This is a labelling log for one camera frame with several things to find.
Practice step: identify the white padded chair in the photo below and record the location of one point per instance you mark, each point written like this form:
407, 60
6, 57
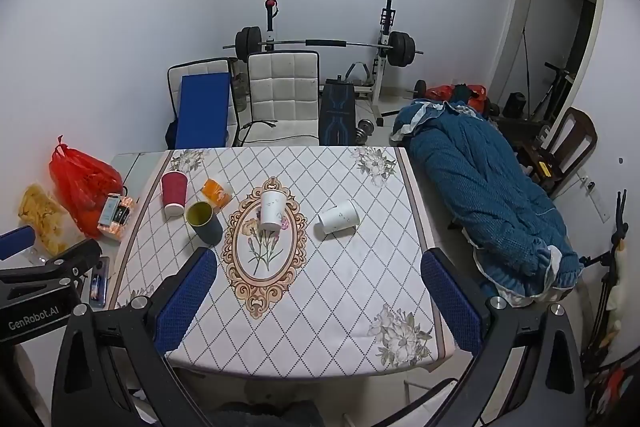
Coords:
284, 99

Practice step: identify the barbell on rack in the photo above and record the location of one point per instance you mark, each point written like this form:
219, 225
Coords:
393, 48

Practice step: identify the orange packaged box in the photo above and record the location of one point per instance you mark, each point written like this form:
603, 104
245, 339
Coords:
115, 215

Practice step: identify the orange white paper cup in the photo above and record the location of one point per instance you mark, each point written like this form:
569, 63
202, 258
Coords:
217, 192

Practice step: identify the white chair with blue cushion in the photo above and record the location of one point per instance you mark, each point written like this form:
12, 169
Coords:
204, 108

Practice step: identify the yellow snack bag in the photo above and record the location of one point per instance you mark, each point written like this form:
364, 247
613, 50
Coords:
46, 217

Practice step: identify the floral diamond pattern tablecloth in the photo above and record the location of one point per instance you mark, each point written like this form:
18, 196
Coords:
295, 303

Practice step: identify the black blue bag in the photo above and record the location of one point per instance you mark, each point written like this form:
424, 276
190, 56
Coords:
337, 117

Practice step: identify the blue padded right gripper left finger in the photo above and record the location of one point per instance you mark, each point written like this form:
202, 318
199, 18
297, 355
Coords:
179, 297

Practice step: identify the dark green cup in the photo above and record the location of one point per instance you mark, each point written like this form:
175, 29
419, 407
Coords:
204, 222

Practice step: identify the dark wooden chair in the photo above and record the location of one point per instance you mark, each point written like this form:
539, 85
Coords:
552, 164

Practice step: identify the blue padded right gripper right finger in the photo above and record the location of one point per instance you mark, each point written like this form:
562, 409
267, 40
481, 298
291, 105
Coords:
457, 298

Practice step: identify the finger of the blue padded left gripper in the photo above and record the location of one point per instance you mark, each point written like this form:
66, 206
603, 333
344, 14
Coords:
75, 256
16, 241

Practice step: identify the red plastic bag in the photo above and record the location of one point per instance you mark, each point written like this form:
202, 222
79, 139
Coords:
82, 184

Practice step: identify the blue quilted blanket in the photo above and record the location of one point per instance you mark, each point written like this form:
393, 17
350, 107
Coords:
519, 236

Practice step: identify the white floral paper cup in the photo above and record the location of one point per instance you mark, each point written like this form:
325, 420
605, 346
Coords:
341, 217
272, 210

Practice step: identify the red paper cup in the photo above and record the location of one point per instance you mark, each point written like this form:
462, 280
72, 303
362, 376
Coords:
174, 184

